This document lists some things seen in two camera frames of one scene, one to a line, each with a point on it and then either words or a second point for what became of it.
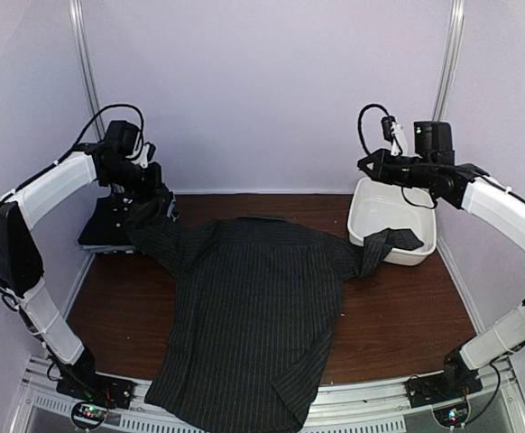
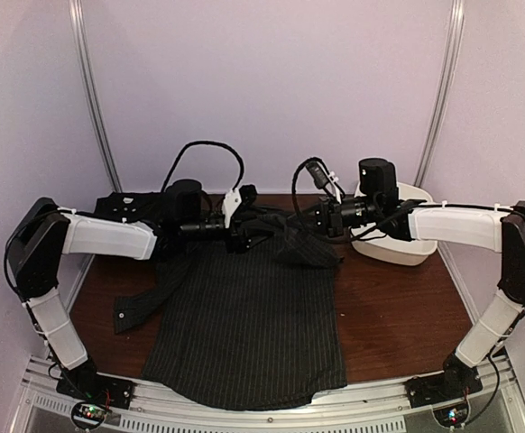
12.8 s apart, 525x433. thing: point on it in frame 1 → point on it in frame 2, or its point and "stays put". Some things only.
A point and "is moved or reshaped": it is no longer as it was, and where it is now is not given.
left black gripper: x=153 y=182 → x=241 y=241
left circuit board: x=88 y=415 stays put
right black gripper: x=381 y=173 → x=329 y=218
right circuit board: x=453 y=415 stays put
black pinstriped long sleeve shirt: x=255 y=313 is moved or reshaped
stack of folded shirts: x=105 y=231 stays put
